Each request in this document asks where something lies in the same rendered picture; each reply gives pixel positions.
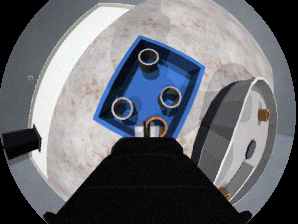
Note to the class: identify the blue crate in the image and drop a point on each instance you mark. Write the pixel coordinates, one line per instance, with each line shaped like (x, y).
(174, 68)

